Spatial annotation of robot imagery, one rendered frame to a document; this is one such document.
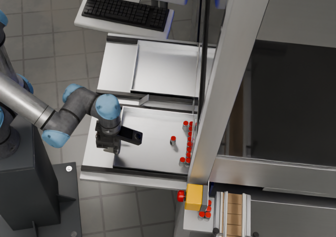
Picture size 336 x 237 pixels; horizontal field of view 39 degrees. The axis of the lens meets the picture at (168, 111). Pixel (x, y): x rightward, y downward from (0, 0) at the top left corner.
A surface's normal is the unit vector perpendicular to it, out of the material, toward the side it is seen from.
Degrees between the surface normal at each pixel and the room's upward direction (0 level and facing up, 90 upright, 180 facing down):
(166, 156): 0
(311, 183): 90
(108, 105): 0
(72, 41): 0
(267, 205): 90
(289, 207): 90
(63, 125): 29
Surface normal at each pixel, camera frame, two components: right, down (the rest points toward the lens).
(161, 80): 0.05, -0.50
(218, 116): -0.09, 0.86
